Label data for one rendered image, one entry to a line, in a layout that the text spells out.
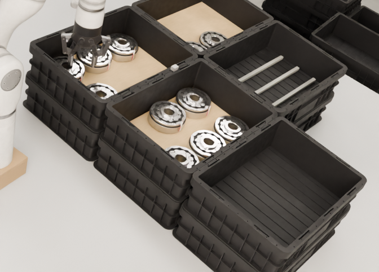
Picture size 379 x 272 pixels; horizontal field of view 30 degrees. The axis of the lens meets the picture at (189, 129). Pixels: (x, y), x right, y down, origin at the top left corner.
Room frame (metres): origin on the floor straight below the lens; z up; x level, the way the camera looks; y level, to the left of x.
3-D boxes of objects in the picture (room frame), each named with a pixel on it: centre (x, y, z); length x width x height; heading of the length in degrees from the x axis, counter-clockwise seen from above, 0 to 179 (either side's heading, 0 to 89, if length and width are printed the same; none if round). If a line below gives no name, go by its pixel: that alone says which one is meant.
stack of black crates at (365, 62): (2.71, -0.59, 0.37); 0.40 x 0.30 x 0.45; 67
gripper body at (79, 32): (1.58, 0.35, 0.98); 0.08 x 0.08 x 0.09
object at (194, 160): (1.35, 0.00, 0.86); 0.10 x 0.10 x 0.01
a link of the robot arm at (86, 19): (1.59, 0.36, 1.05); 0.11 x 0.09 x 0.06; 24
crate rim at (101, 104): (1.62, 0.27, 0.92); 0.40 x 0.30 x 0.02; 152
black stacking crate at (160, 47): (1.62, 0.27, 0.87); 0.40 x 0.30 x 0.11; 152
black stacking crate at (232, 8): (1.97, 0.08, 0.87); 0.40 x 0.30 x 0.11; 152
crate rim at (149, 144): (1.48, 0.00, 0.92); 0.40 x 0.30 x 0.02; 152
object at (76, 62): (1.56, 0.38, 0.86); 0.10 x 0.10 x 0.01
